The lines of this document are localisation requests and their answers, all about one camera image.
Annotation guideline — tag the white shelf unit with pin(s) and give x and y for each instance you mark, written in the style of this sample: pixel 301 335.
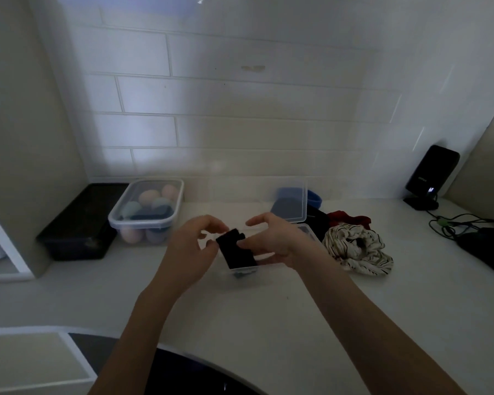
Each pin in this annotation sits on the white shelf unit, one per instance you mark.
pixel 8 255

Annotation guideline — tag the blue headband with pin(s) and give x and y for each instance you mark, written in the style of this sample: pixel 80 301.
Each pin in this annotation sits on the blue headband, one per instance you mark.
pixel 314 198

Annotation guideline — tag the person's dark clothing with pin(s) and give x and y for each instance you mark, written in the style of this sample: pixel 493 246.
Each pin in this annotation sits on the person's dark clothing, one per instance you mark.
pixel 189 374

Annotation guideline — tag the pile of pastel makeup sponges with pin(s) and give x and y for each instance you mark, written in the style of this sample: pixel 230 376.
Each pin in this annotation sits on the pile of pastel makeup sponges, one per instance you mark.
pixel 148 198

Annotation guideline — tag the small clear hinged box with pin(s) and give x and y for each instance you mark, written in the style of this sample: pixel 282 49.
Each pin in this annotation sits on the small clear hinged box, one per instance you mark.
pixel 238 193

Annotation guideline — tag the person's left hand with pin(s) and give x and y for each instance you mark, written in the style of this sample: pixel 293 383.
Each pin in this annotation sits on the person's left hand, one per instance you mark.
pixel 185 255

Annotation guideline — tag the white cabinet frame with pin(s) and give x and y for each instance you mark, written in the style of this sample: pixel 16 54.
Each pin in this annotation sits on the white cabinet frame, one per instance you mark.
pixel 24 357

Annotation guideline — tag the red scrunchie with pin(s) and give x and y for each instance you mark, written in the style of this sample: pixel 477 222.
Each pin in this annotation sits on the red scrunchie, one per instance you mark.
pixel 348 218

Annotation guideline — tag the clear lidded sponge container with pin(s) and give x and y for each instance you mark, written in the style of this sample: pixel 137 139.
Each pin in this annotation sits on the clear lidded sponge container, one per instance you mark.
pixel 115 221

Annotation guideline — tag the black computer mouse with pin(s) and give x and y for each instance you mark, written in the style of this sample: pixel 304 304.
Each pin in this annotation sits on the black computer mouse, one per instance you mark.
pixel 485 252

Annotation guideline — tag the black tray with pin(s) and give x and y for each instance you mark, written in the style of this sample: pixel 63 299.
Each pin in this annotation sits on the black tray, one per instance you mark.
pixel 74 226

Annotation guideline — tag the person's right hand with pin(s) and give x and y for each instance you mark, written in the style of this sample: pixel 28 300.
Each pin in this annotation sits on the person's right hand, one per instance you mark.
pixel 288 242

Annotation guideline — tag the person's left forearm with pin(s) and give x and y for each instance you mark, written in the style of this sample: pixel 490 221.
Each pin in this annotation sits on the person's left forearm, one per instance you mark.
pixel 148 345

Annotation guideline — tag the white patterned scrunchie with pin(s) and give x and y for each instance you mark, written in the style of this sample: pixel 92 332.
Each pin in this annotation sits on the white patterned scrunchie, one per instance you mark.
pixel 372 255

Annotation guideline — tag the person's right forearm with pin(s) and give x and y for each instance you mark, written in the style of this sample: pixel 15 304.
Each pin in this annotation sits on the person's right forearm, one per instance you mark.
pixel 374 324

